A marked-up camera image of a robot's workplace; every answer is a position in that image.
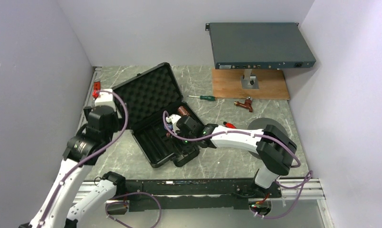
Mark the orange black poker chip stack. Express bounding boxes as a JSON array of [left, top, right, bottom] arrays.
[[177, 106, 190, 116]]

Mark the black poker set case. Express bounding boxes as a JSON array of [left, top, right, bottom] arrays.
[[112, 62, 204, 168]]

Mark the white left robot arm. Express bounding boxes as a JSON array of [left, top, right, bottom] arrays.
[[20, 105, 129, 228]]

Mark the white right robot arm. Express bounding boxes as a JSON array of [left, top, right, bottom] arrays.
[[165, 114, 301, 197]]

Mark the wooden board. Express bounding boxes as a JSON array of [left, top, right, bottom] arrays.
[[211, 69, 290, 100]]

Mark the copper tap fitting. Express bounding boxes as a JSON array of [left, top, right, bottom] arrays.
[[234, 97, 253, 113]]

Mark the grey metal stand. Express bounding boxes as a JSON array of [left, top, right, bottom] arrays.
[[240, 69, 259, 90]]

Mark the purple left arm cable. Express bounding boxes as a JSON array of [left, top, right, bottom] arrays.
[[37, 89, 162, 228]]

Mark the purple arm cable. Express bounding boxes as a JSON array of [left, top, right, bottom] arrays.
[[162, 110, 314, 220], [37, 89, 162, 228]]

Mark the green handled screwdriver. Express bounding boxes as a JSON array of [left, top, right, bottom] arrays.
[[188, 95, 216, 101]]

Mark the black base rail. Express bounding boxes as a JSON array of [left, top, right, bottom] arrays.
[[112, 178, 282, 212]]

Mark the grey rack mount unit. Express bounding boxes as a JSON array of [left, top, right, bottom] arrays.
[[205, 22, 316, 69]]

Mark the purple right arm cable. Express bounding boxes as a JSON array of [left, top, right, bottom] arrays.
[[162, 110, 314, 220]]

